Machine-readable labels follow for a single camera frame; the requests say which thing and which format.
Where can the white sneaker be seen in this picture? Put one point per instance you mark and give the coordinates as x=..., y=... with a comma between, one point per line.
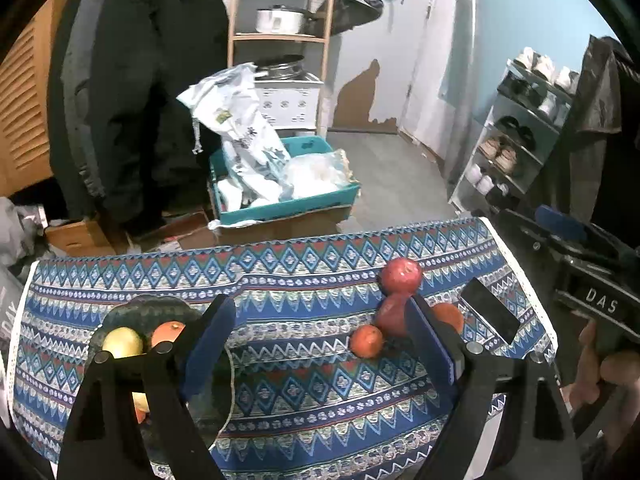
x=525, y=57
x=566, y=79
x=544, y=67

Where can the dark hanging coat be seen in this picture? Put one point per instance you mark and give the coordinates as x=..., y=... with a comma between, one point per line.
x=600, y=125

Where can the brown wooden box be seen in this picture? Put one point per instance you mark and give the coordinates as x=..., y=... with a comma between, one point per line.
x=80, y=237

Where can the grey shoe rack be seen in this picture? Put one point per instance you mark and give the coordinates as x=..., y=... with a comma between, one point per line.
x=480, y=110

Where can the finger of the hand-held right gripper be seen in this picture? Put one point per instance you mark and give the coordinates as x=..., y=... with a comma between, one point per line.
x=560, y=221
x=522, y=235

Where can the teal plastic crate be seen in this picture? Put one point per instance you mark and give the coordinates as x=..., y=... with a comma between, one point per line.
x=305, y=146

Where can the white rice bag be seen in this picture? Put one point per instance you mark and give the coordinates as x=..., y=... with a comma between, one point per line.
x=235, y=125

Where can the red apple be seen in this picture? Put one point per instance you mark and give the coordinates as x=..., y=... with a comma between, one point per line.
x=392, y=315
x=401, y=275

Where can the pale blue door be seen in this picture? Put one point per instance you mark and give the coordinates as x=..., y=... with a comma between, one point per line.
x=435, y=50

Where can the orange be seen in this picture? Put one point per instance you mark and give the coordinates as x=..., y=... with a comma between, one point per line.
x=366, y=341
x=448, y=316
x=167, y=334

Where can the grey cloth pile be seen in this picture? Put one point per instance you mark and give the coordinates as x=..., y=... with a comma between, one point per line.
x=20, y=235

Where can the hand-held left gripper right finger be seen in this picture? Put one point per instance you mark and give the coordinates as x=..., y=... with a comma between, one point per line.
x=430, y=345

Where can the black smartphone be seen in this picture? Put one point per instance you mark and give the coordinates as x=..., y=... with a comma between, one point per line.
x=490, y=310

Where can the black hooded jacket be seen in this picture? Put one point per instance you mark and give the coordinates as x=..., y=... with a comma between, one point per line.
x=140, y=85

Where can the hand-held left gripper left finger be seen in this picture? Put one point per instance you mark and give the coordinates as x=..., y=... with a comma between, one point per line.
x=207, y=345

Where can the white plastic crate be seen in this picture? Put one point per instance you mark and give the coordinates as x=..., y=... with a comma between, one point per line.
x=290, y=102

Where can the wooden shelf rack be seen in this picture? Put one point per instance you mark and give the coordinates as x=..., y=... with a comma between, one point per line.
x=327, y=60

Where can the silver metal pole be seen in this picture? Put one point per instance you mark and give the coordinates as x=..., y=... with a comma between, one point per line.
x=467, y=60

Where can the cardboard box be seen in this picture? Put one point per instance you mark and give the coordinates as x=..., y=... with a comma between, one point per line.
x=300, y=227

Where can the wooden louvered wardrobe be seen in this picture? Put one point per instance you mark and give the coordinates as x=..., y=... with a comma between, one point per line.
x=25, y=110

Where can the steel pot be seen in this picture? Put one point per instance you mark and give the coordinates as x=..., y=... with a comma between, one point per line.
x=282, y=67

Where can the tan shoe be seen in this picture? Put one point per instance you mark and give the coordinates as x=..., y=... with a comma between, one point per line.
x=491, y=146
x=506, y=160

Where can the green glass bowl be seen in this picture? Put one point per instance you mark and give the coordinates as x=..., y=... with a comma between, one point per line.
x=125, y=312

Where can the white cooking pot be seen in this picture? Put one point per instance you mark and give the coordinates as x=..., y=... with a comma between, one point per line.
x=280, y=20

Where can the clear plastic bag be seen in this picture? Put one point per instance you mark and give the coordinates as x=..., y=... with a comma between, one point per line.
x=320, y=175

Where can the blue patterned tablecloth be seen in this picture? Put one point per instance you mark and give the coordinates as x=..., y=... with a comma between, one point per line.
x=300, y=285

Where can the small white shoe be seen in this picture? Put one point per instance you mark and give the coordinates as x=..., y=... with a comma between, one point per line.
x=472, y=173
x=485, y=185

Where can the person's right hand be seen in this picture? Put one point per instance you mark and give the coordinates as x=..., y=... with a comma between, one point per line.
x=615, y=370

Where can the yellow apple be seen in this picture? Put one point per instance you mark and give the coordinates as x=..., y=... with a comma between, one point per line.
x=122, y=342

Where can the white printed bag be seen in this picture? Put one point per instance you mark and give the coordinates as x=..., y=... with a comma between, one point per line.
x=10, y=310

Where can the grey hanging bag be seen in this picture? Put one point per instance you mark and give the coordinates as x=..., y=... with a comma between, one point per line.
x=355, y=7

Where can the black sandal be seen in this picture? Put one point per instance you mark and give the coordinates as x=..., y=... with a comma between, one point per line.
x=515, y=132

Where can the small black shoe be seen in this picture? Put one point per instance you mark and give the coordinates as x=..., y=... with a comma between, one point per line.
x=500, y=191

